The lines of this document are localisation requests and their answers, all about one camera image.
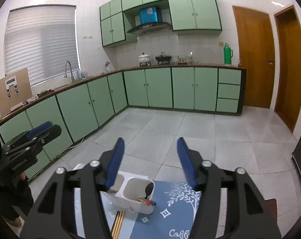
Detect dark wooden chopstick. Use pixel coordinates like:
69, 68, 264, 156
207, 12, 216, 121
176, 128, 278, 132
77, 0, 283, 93
112, 211, 124, 239

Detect bamboo chopstick red end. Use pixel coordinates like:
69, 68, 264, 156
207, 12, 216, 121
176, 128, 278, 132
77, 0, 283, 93
113, 211, 126, 239

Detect pink bamboo chopstick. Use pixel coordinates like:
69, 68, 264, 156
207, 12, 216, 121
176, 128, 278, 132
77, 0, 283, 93
138, 197, 156, 206

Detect black plastic spoon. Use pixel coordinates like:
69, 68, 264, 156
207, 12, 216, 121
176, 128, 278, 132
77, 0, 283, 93
145, 182, 154, 200

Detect plain bamboo chopstick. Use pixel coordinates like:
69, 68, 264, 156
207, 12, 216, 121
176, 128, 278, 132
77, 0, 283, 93
110, 211, 121, 238

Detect green lower kitchen cabinets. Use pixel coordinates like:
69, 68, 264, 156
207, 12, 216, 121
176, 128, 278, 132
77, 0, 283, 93
0, 66, 247, 177

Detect green kitchen cabinets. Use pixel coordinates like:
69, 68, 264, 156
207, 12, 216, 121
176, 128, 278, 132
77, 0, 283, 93
100, 0, 222, 47
0, 66, 247, 177

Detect green upper kitchen cabinets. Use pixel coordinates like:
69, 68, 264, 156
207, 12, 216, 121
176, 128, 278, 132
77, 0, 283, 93
100, 0, 222, 47

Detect brown wooden stool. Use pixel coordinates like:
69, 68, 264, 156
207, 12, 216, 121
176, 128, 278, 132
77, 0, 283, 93
263, 198, 277, 226

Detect cardboard box with picture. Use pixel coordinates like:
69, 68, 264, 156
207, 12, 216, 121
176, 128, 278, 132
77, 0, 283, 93
0, 68, 33, 117

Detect chrome sink faucet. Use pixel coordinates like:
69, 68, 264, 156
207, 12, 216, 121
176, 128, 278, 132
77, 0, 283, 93
64, 61, 75, 83

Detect dark blue table mat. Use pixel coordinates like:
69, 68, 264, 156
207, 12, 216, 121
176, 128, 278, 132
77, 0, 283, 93
131, 181, 201, 239

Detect light blue table mat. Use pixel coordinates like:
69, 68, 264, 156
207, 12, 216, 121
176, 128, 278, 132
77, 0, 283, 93
73, 164, 138, 238

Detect white two-compartment utensil holder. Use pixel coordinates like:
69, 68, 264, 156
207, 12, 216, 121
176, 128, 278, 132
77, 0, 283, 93
103, 171, 155, 214

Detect window roller blind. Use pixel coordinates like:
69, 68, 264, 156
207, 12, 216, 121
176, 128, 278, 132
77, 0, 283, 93
4, 5, 80, 85

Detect white cooking pot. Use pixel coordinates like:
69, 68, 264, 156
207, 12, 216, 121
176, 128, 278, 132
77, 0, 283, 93
138, 53, 151, 66

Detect black wok on stove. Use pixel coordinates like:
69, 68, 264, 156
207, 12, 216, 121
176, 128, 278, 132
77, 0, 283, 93
155, 52, 172, 65

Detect right wooden door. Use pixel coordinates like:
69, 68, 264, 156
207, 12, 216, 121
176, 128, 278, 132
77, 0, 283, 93
275, 5, 301, 131

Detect wooden door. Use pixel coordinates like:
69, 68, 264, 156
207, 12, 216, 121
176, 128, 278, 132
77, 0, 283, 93
275, 5, 301, 131
233, 6, 275, 108

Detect black range hood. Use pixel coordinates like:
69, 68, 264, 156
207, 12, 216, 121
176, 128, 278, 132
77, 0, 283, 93
127, 22, 172, 36

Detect blue box on hood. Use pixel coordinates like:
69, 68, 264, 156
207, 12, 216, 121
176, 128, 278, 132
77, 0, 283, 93
139, 7, 158, 24

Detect green thermos flask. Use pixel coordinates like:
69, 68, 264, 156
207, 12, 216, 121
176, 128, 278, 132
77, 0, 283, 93
223, 43, 233, 65

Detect left wooden door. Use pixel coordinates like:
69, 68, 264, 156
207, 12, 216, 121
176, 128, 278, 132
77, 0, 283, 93
233, 6, 275, 108

